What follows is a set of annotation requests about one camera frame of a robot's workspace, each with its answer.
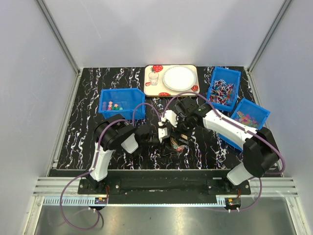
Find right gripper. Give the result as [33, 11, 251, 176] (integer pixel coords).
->
[169, 113, 195, 146]

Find clear plastic jar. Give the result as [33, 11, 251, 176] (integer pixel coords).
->
[170, 137, 189, 154]

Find scooped star candies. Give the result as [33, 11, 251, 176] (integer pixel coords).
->
[173, 145, 187, 152]

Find blue bin of star candies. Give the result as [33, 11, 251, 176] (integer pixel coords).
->
[98, 88, 145, 120]

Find gold jar lid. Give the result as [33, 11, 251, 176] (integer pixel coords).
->
[170, 137, 180, 145]

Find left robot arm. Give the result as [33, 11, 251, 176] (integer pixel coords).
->
[88, 114, 170, 194]

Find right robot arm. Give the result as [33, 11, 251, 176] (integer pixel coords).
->
[175, 97, 280, 194]

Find blue bin of gummy candies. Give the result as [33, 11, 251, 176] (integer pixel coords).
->
[219, 98, 271, 152]

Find white plate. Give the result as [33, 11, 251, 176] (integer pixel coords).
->
[162, 66, 197, 92]

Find strawberry pattern tray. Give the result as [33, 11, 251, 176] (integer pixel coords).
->
[144, 65, 200, 97]

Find blue bin of lollipops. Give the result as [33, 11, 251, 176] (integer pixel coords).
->
[207, 67, 241, 112]

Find clear drinking glass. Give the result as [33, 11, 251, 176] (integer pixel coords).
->
[148, 71, 159, 86]

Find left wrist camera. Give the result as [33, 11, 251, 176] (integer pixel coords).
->
[158, 121, 168, 143]

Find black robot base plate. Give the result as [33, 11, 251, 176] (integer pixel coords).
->
[78, 169, 251, 195]

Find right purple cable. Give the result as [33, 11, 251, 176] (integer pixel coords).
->
[160, 92, 287, 212]

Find aluminium front rail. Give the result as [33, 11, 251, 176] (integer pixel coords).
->
[33, 177, 298, 207]

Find right aluminium corner post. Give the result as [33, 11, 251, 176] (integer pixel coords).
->
[247, 0, 293, 72]

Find aluminium corner post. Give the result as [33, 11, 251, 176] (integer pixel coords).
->
[35, 0, 80, 74]
[247, 0, 293, 72]

